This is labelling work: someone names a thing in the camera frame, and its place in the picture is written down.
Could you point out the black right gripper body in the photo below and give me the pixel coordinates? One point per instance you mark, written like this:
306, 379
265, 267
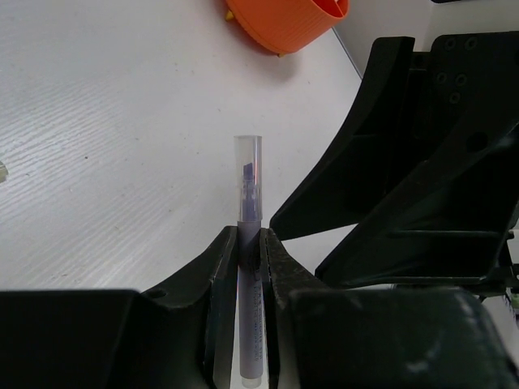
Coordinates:
423, 170

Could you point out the orange round divided container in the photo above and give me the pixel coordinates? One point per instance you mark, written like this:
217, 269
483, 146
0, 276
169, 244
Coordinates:
286, 26

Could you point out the green yellow highlighter pen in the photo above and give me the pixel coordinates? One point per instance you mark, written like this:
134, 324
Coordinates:
3, 172

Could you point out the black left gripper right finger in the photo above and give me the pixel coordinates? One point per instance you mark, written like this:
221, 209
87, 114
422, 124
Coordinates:
320, 337

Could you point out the grey purple pen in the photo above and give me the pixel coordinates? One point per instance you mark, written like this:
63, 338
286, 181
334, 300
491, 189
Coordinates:
248, 152

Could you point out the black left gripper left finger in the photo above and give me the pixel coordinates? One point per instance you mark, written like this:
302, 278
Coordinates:
177, 334

